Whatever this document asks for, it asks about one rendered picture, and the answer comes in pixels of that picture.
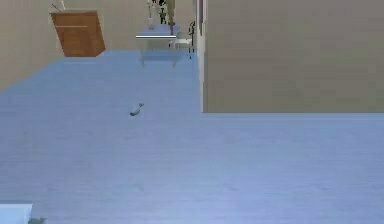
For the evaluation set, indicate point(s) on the small grey bottle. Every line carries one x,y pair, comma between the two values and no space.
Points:
136,109

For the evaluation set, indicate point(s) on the white low shelf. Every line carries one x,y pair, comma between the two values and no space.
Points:
181,42

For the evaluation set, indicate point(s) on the black thin stand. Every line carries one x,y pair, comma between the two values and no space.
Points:
192,36

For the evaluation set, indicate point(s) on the clear glass vase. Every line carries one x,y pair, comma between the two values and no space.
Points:
151,20

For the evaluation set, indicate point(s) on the brown wooden cabinet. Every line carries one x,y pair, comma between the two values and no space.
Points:
80,35

